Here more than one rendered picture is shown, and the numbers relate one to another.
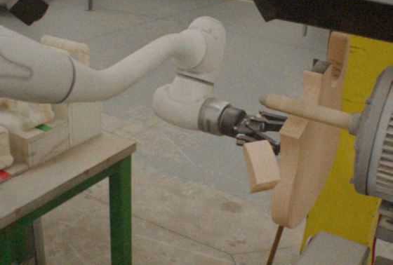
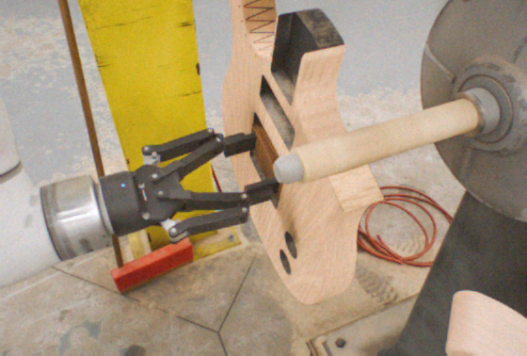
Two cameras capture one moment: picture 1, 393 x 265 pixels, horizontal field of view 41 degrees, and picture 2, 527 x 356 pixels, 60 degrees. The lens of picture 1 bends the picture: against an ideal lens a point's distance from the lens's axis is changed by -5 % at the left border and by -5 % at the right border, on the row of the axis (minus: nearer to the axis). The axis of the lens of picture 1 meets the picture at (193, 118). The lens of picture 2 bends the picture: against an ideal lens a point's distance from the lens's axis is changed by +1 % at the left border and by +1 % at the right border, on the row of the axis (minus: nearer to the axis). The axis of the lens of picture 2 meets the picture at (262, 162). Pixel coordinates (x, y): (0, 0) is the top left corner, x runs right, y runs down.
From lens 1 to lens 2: 0.91 m
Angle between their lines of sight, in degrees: 48
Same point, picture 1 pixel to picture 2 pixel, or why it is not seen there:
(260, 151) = (506, 337)
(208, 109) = (67, 221)
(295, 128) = (358, 182)
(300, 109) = (383, 149)
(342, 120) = (465, 122)
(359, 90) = (132, 2)
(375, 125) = not seen: outside the picture
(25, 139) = not seen: outside the picture
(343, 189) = (162, 130)
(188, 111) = (23, 254)
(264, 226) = not seen: hidden behind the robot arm
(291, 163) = (347, 231)
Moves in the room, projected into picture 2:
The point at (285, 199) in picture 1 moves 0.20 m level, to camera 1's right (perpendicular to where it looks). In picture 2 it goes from (345, 280) to (413, 182)
